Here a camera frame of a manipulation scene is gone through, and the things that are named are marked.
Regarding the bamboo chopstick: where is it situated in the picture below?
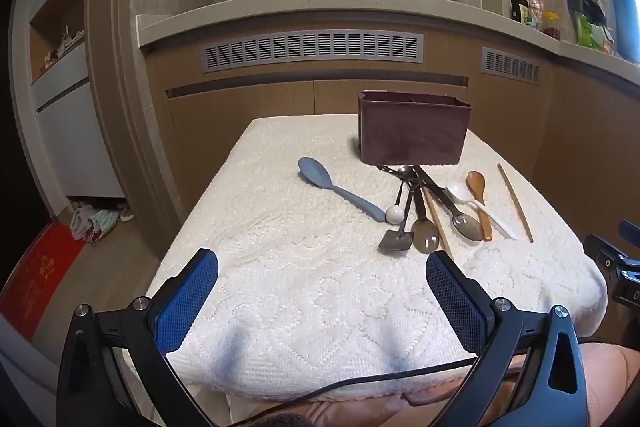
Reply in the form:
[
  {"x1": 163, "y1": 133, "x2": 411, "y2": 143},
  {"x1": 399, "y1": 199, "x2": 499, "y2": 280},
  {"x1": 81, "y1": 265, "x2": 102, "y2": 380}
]
[
  {"x1": 422, "y1": 187, "x2": 452, "y2": 258},
  {"x1": 497, "y1": 162, "x2": 535, "y2": 244}
]

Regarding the red floor mat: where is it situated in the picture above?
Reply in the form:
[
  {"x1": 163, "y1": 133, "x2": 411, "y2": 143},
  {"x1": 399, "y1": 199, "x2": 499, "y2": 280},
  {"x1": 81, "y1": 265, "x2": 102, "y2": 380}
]
[{"x1": 1, "y1": 221, "x2": 85, "y2": 341}]

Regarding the maroon plastic utensil holder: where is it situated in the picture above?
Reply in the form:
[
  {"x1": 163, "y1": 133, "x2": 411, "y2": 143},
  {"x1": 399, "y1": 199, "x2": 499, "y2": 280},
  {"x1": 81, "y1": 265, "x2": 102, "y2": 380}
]
[{"x1": 358, "y1": 90, "x2": 472, "y2": 166}]

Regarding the stainless steel spoon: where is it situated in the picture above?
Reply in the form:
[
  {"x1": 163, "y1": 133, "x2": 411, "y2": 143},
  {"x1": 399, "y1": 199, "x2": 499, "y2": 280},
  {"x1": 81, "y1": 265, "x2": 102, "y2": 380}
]
[{"x1": 412, "y1": 165, "x2": 483, "y2": 242}]

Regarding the white textured table cloth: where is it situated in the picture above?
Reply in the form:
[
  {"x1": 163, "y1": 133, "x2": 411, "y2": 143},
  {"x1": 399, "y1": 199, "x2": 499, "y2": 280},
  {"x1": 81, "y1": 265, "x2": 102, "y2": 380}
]
[{"x1": 152, "y1": 115, "x2": 608, "y2": 400}]

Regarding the black cable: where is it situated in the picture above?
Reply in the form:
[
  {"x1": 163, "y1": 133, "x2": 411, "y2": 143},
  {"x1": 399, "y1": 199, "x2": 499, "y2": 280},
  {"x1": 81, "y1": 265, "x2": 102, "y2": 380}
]
[{"x1": 234, "y1": 353, "x2": 478, "y2": 425}]

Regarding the long grey vent grille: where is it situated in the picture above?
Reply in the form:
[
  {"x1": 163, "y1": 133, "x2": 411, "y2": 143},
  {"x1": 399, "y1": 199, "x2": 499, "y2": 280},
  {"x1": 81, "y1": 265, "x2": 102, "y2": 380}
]
[{"x1": 200, "y1": 29, "x2": 424, "y2": 74}]

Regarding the large blue plastic spoon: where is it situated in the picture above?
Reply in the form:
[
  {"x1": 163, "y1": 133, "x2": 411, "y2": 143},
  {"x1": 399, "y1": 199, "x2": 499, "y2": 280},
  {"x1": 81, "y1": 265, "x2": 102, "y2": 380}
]
[{"x1": 297, "y1": 157, "x2": 386, "y2": 222}]

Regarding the small grey vent grille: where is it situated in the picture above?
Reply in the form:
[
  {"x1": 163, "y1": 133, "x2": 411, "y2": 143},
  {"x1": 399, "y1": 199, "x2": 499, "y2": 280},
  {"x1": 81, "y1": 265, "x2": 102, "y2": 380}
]
[{"x1": 480, "y1": 46, "x2": 540, "y2": 83}]

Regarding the white plastic spoon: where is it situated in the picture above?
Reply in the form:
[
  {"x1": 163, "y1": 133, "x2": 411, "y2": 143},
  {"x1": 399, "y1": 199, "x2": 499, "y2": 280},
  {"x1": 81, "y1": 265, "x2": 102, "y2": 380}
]
[{"x1": 446, "y1": 181, "x2": 520, "y2": 241}]

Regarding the green snack packet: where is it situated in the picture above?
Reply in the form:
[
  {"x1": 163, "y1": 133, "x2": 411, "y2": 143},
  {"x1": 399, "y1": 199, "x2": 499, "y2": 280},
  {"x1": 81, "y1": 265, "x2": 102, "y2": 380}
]
[{"x1": 576, "y1": 14, "x2": 614, "y2": 54}]

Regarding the crumpled cloth on floor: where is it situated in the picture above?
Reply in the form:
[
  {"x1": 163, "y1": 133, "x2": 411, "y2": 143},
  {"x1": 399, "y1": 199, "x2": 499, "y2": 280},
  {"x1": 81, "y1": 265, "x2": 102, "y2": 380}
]
[{"x1": 70, "y1": 205, "x2": 134, "y2": 245}]

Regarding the metal shovel-shaped spoon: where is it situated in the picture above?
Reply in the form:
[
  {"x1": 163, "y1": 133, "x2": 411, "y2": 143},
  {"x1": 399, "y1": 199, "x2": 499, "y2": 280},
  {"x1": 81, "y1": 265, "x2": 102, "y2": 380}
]
[{"x1": 378, "y1": 170, "x2": 413, "y2": 251}]

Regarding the brown wooden spoon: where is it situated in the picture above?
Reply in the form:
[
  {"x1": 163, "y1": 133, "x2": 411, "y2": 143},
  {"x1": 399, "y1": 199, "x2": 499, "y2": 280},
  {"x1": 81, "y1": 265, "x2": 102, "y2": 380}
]
[{"x1": 465, "y1": 170, "x2": 494, "y2": 242}]

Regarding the orange-capped bottle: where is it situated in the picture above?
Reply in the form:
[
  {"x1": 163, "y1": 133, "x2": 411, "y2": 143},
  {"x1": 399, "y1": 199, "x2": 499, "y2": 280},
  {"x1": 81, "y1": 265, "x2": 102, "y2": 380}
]
[{"x1": 527, "y1": 0, "x2": 544, "y2": 30}]

